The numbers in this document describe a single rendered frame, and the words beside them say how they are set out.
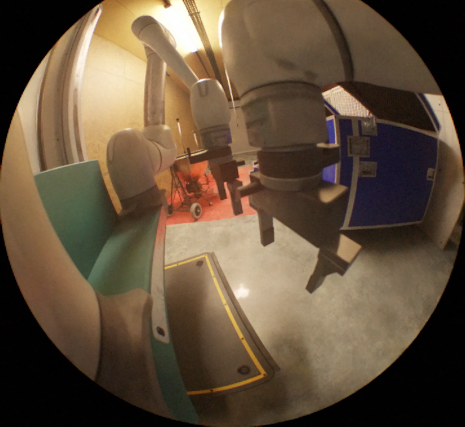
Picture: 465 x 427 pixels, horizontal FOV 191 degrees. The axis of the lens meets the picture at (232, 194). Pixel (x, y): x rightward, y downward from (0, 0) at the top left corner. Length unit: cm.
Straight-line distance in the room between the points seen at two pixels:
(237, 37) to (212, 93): 26
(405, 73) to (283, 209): 19
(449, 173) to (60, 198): 222
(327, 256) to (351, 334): 85
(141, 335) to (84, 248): 23
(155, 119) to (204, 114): 31
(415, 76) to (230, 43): 16
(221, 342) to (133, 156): 65
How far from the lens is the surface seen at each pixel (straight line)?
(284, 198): 15
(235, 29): 16
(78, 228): 35
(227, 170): 36
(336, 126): 92
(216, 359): 56
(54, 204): 33
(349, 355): 97
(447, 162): 190
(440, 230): 202
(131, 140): 46
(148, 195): 46
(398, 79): 16
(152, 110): 65
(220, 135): 37
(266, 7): 16
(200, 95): 39
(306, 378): 90
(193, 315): 62
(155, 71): 72
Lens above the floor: 86
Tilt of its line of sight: 22 degrees down
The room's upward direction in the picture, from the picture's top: 11 degrees counter-clockwise
